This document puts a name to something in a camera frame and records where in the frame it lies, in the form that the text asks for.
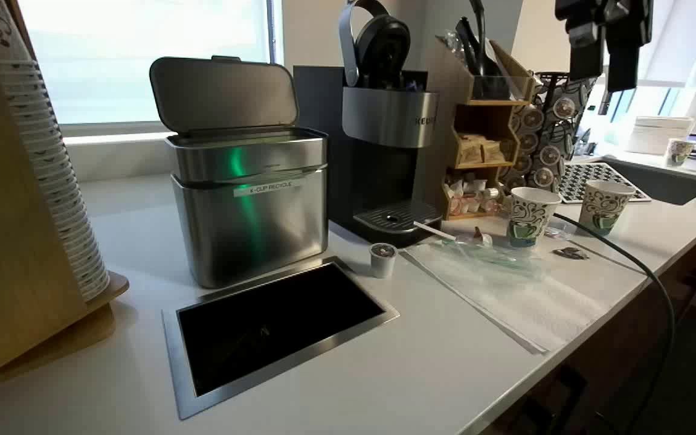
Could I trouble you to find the patterned drying mat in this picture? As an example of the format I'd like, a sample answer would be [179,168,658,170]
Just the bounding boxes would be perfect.
[559,157,653,204]

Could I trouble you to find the black wire pod carousel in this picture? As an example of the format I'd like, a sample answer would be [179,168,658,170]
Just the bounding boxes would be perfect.
[510,69,602,192]

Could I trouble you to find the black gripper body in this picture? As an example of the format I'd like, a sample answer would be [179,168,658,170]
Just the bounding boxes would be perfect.
[554,0,655,25]

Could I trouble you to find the grey hinged bin lid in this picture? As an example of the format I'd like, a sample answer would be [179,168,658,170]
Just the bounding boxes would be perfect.
[148,52,303,134]

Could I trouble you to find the brown sugar packets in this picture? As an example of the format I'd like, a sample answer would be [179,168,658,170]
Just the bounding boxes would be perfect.
[454,129,506,168]

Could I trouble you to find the pile of creamer cups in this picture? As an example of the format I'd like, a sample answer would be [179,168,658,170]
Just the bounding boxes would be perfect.
[442,176,513,220]

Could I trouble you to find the stainless steel countertop bin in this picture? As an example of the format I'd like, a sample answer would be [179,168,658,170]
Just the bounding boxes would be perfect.
[165,125,330,292]

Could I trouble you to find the patterned paper cup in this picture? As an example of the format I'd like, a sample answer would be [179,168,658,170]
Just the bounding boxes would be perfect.
[578,176,637,238]
[506,184,564,248]

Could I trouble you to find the dark teal thick cable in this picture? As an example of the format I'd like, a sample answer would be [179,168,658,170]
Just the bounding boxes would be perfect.
[552,209,678,435]

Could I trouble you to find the long thin stirrer stick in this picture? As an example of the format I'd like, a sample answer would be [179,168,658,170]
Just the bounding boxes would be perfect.
[411,218,496,248]

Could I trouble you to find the black silver pod coffee machine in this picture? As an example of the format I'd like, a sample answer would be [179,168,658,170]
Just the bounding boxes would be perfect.
[291,0,451,248]

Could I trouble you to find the small distant paper cup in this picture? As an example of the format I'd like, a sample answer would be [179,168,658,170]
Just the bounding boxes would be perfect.
[665,134,696,168]

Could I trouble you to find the white single coffee pod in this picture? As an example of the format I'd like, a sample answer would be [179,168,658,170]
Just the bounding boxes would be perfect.
[368,241,399,280]

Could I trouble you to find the wooden condiment organizer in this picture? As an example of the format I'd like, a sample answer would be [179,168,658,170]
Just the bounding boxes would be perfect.
[442,38,547,222]

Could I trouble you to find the counter sink basin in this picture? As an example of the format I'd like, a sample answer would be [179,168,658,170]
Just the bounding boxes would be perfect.
[600,151,696,207]

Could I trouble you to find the black utensils bundle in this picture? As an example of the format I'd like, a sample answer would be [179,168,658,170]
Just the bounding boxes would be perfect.
[450,0,513,102]

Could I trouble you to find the tall stack of paper cups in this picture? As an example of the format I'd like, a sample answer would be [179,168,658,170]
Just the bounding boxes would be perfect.
[0,0,113,303]

